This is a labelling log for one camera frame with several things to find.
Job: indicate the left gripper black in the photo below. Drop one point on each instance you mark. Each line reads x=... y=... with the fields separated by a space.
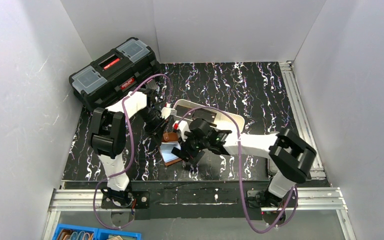
x=162 y=124

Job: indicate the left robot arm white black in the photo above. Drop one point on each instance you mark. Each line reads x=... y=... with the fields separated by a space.
x=109 y=126

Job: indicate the black card stack near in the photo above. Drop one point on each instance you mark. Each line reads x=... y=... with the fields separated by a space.
x=207 y=115

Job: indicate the brown leather card holder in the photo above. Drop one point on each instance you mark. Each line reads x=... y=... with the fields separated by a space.
x=168 y=142

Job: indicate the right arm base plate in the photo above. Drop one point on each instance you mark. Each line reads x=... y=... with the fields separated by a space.
x=265 y=202

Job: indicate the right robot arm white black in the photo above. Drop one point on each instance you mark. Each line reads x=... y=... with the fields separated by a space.
x=292 y=156

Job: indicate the blue plastic bin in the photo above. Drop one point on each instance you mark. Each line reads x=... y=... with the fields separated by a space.
x=75 y=232

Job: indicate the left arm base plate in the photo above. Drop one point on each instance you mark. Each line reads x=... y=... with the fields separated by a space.
x=125 y=199

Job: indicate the aluminium frame rail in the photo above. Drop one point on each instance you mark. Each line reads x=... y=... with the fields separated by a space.
x=199 y=209

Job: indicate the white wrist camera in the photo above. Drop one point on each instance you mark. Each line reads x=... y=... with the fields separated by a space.
x=168 y=111
x=181 y=128

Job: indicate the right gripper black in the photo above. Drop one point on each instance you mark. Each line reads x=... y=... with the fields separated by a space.
x=185 y=149

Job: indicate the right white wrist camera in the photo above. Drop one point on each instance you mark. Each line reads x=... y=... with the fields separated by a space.
x=181 y=128

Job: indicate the black toolbox clear lids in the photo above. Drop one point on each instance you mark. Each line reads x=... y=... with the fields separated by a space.
x=108 y=79

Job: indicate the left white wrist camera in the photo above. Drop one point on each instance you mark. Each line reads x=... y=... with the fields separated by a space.
x=168 y=111

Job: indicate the white oblong tray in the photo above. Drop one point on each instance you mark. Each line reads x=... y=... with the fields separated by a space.
x=183 y=106

